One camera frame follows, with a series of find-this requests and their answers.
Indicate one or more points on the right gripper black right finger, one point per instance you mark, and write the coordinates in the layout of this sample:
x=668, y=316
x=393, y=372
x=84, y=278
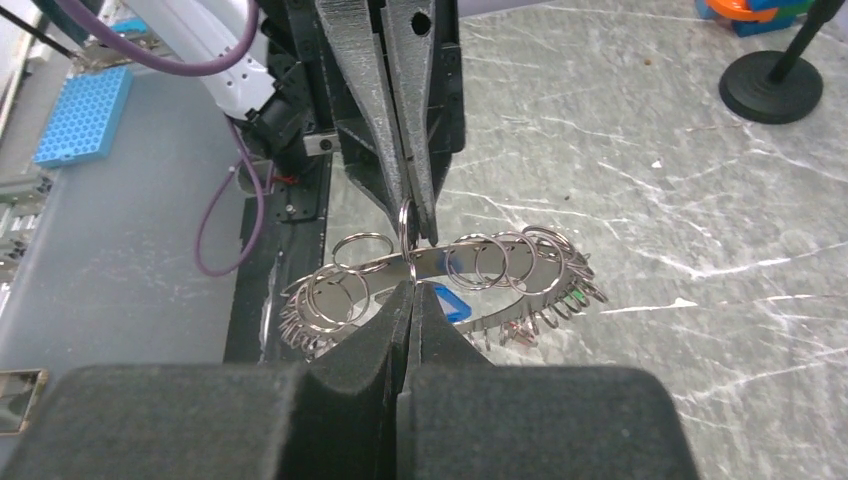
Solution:
x=461, y=417

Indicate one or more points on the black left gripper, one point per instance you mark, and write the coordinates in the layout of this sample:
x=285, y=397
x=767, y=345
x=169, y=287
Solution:
x=386, y=78

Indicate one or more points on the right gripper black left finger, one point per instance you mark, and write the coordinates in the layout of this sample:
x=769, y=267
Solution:
x=332, y=419

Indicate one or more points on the key with blue tag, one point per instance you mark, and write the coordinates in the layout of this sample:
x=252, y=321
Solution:
x=456, y=310

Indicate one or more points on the metal disc with keyrings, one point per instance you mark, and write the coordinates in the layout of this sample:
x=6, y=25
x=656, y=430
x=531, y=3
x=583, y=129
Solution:
x=515, y=284

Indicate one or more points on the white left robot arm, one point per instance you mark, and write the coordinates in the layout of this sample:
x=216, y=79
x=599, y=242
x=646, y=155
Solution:
x=219, y=42

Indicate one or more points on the red key tag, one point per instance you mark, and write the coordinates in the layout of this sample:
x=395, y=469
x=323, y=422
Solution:
x=525, y=337

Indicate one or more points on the green key tag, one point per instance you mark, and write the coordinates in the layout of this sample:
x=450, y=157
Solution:
x=575, y=300

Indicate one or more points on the blue honeycomb tray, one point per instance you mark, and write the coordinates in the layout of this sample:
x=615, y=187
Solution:
x=83, y=124

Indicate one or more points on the colourful toy block stack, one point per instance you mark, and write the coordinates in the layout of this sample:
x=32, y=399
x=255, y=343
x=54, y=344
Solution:
x=753, y=17

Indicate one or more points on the black left microphone stand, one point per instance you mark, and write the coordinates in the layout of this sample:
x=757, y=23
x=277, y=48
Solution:
x=778, y=87

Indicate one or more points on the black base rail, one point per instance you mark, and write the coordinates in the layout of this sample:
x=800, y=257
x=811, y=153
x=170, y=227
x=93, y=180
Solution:
x=290, y=247

